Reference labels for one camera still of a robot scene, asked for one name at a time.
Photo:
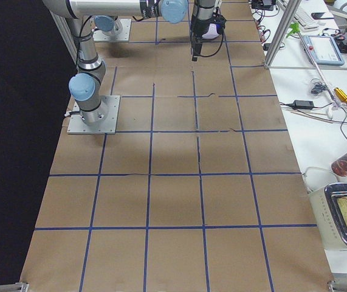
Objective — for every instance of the teach pendant tablet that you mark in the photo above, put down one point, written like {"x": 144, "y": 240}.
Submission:
{"x": 323, "y": 50}

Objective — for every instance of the black power adapter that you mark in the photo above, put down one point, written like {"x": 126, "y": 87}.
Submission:
{"x": 303, "y": 105}

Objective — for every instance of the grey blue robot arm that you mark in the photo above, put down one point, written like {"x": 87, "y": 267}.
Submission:
{"x": 91, "y": 26}
{"x": 109, "y": 25}

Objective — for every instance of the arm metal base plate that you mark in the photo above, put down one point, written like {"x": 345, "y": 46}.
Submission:
{"x": 101, "y": 121}
{"x": 99, "y": 37}

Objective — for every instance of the cream toaster with bread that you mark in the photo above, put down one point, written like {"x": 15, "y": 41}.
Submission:
{"x": 329, "y": 205}

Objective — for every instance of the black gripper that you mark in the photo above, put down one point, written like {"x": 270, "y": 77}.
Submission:
{"x": 197, "y": 28}

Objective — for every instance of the green plastic grabber tool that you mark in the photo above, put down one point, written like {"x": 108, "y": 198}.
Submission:
{"x": 294, "y": 30}

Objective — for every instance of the lavender round plate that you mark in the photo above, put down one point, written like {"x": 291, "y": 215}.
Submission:
{"x": 213, "y": 32}

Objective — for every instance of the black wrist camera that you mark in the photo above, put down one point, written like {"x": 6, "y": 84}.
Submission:
{"x": 219, "y": 22}

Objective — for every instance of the aluminium frame post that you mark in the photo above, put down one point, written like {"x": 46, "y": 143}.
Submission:
{"x": 278, "y": 37}

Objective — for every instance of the yellow tool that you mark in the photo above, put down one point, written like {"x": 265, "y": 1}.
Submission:
{"x": 342, "y": 96}

